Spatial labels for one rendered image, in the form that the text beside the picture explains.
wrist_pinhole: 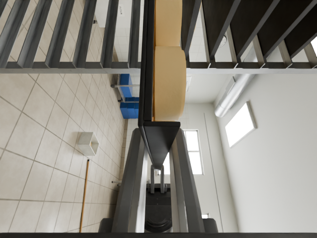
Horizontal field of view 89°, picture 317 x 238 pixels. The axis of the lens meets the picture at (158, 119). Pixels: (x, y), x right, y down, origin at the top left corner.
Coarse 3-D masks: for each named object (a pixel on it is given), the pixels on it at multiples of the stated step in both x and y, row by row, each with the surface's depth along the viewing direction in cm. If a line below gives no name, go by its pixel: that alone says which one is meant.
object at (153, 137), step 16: (144, 0) 8; (144, 16) 7; (144, 32) 7; (144, 48) 7; (144, 64) 6; (144, 80) 6; (144, 96) 6; (144, 112) 6; (144, 128) 6; (160, 128) 6; (176, 128) 6; (160, 144) 9; (160, 160) 16
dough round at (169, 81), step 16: (160, 48) 10; (176, 48) 10; (160, 64) 9; (176, 64) 9; (160, 80) 9; (176, 80) 9; (160, 96) 9; (176, 96) 9; (160, 112) 10; (176, 112) 10
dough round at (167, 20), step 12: (156, 0) 11; (168, 0) 11; (180, 0) 11; (156, 12) 11; (168, 12) 11; (180, 12) 11; (156, 24) 11; (168, 24) 11; (180, 24) 11; (156, 36) 12; (168, 36) 12
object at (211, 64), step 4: (200, 8) 64; (200, 12) 64; (204, 20) 59; (204, 24) 59; (204, 28) 59; (204, 32) 59; (204, 36) 59; (204, 40) 59; (204, 44) 59; (208, 44) 56; (208, 48) 55; (208, 52) 55; (208, 56) 55; (208, 60) 55; (212, 60) 56; (208, 64) 55; (212, 64) 56; (208, 68) 56; (212, 68) 56
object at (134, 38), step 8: (136, 0) 66; (136, 8) 65; (136, 16) 63; (136, 24) 62; (136, 32) 61; (136, 40) 59; (136, 48) 58; (128, 56) 54; (136, 56) 57; (128, 64) 53; (136, 64) 56
